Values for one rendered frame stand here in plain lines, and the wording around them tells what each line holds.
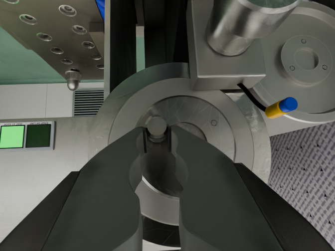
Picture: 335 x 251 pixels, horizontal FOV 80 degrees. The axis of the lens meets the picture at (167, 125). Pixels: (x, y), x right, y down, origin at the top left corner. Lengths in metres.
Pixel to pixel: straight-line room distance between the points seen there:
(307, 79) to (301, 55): 0.02
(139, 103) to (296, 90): 0.14
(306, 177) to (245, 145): 0.17
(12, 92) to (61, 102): 0.70
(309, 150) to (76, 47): 0.43
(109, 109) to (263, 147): 0.13
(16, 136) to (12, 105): 3.00
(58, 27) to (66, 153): 0.28
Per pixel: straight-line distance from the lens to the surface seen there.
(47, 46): 0.48
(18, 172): 0.59
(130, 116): 0.16
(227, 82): 0.16
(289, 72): 0.22
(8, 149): 0.60
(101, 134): 0.17
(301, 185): 0.34
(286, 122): 0.21
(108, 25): 0.21
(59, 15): 0.39
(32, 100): 3.45
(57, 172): 0.55
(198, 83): 0.15
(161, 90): 0.17
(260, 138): 0.18
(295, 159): 0.34
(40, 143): 0.56
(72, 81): 0.55
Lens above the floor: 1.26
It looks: 10 degrees down
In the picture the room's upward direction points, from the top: 177 degrees clockwise
